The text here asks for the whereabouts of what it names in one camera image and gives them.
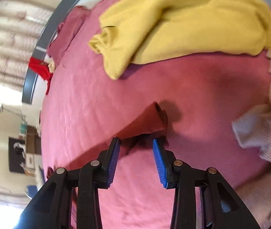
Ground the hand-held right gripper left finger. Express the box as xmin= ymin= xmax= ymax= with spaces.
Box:
xmin=16 ymin=137 xmax=121 ymax=229

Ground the patterned window curtain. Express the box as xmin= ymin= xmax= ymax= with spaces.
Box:
xmin=0 ymin=181 xmax=31 ymax=210

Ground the beige sweater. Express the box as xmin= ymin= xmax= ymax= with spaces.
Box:
xmin=231 ymin=36 xmax=271 ymax=222

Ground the wooden desk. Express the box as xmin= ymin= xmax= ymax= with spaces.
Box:
xmin=23 ymin=125 xmax=43 ymax=172

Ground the dark red garment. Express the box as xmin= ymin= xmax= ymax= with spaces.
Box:
xmin=64 ymin=102 xmax=170 ymax=170

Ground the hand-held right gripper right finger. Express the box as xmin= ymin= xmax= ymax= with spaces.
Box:
xmin=152 ymin=138 xmax=261 ymax=229

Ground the blue chair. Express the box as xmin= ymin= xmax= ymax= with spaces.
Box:
xmin=26 ymin=185 xmax=39 ymax=198

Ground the grey bed headboard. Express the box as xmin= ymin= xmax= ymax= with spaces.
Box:
xmin=21 ymin=0 xmax=90 ymax=105

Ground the black television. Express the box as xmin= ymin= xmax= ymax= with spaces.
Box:
xmin=8 ymin=136 xmax=27 ymax=173

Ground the yellow garment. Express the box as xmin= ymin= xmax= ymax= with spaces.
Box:
xmin=88 ymin=0 xmax=271 ymax=80

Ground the patterned headboard curtain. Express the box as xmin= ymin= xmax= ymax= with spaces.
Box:
xmin=0 ymin=0 xmax=62 ymax=93

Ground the pink bed blanket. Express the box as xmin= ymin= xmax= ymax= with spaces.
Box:
xmin=40 ymin=0 xmax=271 ymax=229

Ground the bright red garment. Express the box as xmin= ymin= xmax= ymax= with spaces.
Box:
xmin=28 ymin=57 xmax=53 ymax=95

